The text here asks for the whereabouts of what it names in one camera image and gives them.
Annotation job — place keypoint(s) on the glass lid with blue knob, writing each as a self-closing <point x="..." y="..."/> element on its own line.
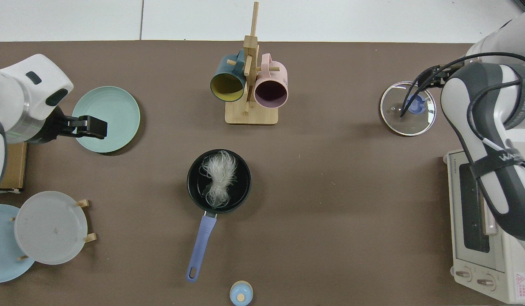
<point x="417" y="106"/>

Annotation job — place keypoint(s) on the white vermicelli bundle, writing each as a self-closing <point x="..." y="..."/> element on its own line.
<point x="219" y="174"/>

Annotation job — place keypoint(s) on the teal plate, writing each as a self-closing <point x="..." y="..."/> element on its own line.
<point x="117" y="110"/>

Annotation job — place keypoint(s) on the wooden plate rack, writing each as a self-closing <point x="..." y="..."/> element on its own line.
<point x="83" y="203"/>

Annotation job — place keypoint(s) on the grey plate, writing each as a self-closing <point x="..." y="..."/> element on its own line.
<point x="49" y="227"/>

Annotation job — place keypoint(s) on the light blue plate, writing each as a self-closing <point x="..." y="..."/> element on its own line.
<point x="1" y="255"/>

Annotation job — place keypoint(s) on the dark teal cup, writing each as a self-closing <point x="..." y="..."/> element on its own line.
<point x="226" y="87"/>

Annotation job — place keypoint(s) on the wooden cup stand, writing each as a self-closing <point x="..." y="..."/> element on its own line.
<point x="251" y="114"/>

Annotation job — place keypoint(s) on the pink cup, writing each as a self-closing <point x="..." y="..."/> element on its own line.
<point x="271" y="93"/>

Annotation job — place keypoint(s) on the brown table cloth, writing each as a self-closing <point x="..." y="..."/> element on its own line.
<point x="330" y="212"/>

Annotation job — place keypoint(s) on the pale toaster oven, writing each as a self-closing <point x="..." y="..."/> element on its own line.
<point x="500" y="272"/>

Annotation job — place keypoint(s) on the small blue round thing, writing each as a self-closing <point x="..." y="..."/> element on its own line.
<point x="241" y="294"/>

